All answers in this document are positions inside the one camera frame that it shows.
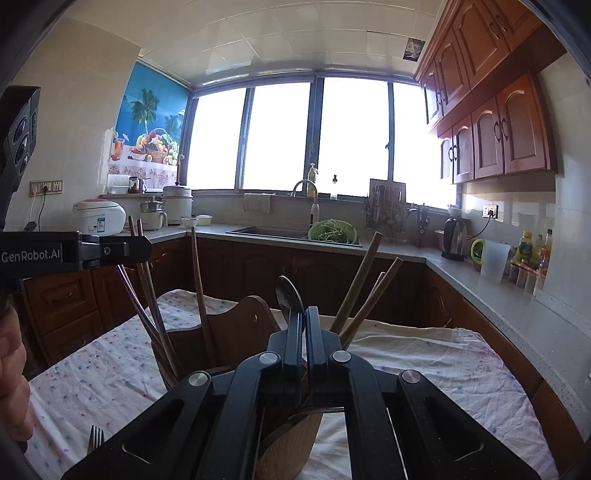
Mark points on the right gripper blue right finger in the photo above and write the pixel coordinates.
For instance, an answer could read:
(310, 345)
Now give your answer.
(401, 426)

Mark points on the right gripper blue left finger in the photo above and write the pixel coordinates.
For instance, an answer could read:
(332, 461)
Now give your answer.
(205, 427)

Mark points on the steel spoon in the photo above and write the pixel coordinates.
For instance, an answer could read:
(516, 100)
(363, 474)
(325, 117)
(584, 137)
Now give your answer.
(288, 298)

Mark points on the bamboo chopstick pair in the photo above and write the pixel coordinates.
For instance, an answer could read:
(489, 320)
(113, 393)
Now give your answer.
(354, 290)

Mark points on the knife rack with utensils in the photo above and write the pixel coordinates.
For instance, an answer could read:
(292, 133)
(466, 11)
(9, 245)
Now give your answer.
(387, 210)

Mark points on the steel kitchen faucet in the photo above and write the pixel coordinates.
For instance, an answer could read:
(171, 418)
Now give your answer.
(310, 191)

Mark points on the person's left hand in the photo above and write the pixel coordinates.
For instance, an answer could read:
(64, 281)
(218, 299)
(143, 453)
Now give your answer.
(16, 413)

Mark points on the white rice cooker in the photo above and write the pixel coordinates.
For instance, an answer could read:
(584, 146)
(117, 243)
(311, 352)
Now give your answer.
(98, 217)

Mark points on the wooden utensil holder box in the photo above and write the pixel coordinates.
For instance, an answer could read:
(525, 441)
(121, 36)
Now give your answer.
(289, 429)

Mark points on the steel fork on left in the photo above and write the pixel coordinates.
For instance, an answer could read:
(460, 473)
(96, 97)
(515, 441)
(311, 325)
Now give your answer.
(96, 438)

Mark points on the white floral tablecloth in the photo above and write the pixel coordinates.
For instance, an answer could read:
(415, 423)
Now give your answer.
(115, 378)

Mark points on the large white cooker pot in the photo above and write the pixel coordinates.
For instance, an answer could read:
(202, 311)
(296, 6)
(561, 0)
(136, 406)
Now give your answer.
(177, 203)

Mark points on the tropical fruit window poster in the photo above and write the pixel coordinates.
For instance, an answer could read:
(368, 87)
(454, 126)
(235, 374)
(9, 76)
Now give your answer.
(148, 130)

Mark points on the condiment bottles group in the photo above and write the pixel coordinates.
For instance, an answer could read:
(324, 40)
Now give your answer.
(528, 268)

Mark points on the white plastic jug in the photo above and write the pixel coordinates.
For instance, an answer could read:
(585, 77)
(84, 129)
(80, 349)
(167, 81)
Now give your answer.
(494, 259)

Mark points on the black electric kettle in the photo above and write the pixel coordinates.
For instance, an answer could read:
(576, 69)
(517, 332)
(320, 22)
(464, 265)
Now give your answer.
(455, 239)

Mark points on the green colander with vegetables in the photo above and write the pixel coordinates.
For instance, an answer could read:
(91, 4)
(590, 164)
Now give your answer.
(333, 231)

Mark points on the wall power outlet strip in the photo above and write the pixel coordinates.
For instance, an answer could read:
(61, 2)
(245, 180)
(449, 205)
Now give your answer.
(48, 187)

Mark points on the upper wooden wall cabinets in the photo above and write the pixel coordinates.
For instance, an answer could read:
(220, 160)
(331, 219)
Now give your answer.
(482, 96)

